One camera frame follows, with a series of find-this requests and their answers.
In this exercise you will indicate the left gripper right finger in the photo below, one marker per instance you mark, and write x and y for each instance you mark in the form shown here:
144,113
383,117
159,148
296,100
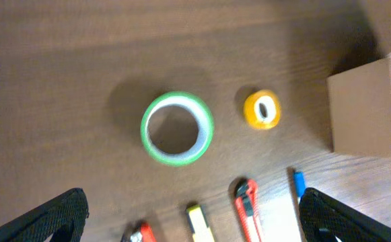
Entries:
324,218

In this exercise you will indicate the red black stapler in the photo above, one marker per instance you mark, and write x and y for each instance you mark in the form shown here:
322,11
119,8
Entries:
140,232

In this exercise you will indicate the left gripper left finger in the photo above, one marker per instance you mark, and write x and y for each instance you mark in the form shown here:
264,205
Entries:
60,219

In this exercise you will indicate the small yellow tape roll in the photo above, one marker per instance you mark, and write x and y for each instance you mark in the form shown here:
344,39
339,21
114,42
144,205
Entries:
262,110

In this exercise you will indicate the orange utility knife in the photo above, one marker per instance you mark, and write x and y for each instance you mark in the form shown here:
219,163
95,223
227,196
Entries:
247,207

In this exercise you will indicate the yellow highlighter pen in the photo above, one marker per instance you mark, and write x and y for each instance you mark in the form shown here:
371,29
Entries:
200,229

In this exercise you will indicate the brown cardboard box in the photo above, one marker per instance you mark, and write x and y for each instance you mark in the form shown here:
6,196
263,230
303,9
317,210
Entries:
359,92

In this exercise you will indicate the green tape roll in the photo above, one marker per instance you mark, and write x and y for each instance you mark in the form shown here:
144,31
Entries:
178,142

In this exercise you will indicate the blue white marker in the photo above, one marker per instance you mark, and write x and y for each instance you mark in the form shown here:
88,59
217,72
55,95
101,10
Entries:
300,184

